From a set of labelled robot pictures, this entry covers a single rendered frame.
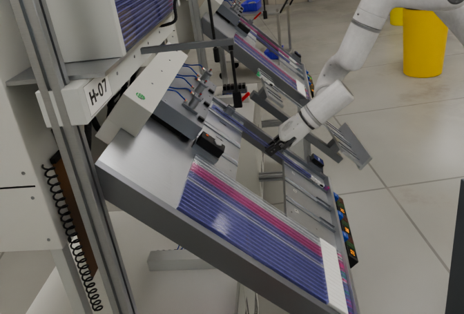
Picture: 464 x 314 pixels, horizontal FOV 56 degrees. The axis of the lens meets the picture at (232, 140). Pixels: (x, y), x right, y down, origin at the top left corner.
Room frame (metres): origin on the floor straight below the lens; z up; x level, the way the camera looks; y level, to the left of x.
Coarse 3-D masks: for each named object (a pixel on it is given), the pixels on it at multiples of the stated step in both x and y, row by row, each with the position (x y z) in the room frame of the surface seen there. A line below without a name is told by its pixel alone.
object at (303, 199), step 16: (288, 176) 1.25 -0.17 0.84; (304, 176) 1.32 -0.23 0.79; (288, 192) 1.15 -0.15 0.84; (304, 192) 1.21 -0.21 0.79; (320, 192) 1.28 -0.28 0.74; (288, 208) 1.06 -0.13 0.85; (304, 208) 1.11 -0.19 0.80; (320, 208) 1.17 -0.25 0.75; (304, 224) 1.03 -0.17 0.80; (320, 224) 1.08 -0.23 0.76
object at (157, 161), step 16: (208, 112) 1.33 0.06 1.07; (144, 128) 1.03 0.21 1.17; (160, 128) 1.07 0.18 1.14; (208, 128) 1.23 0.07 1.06; (224, 128) 1.29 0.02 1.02; (112, 144) 0.89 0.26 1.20; (128, 144) 0.93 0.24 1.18; (144, 144) 0.96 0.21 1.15; (160, 144) 1.00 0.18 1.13; (176, 144) 1.04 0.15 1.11; (192, 144) 1.09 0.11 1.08; (224, 144) 1.19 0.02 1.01; (112, 160) 0.84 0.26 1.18; (128, 160) 0.87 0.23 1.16; (144, 160) 0.90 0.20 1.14; (160, 160) 0.94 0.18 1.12; (176, 160) 0.97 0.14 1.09; (208, 160) 1.06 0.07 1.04; (224, 160) 1.11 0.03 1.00; (128, 176) 0.82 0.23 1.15; (144, 176) 0.85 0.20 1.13; (160, 176) 0.88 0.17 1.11; (176, 176) 0.91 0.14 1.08; (160, 192) 0.82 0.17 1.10; (176, 192) 0.85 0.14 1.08
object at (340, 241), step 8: (328, 184) 1.33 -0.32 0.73; (328, 192) 1.29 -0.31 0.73; (328, 200) 1.25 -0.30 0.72; (336, 208) 1.18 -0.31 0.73; (336, 216) 1.14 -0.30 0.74; (336, 224) 1.10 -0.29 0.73; (336, 232) 1.07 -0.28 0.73; (336, 240) 1.04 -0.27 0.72; (344, 248) 0.98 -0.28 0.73; (344, 256) 0.95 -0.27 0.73; (344, 264) 0.93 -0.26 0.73; (352, 280) 0.86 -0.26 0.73; (352, 288) 0.83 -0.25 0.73; (352, 296) 0.81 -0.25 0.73; (352, 304) 0.79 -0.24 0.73
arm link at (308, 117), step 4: (304, 108) 1.31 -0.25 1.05; (304, 112) 1.29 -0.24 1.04; (308, 112) 1.29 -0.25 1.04; (304, 116) 1.29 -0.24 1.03; (308, 116) 1.28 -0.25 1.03; (312, 116) 1.28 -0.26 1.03; (308, 120) 1.28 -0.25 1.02; (312, 120) 1.27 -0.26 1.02; (316, 120) 1.27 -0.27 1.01; (312, 124) 1.27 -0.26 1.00; (316, 124) 1.28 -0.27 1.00; (320, 124) 1.28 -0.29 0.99; (316, 128) 1.29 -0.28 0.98
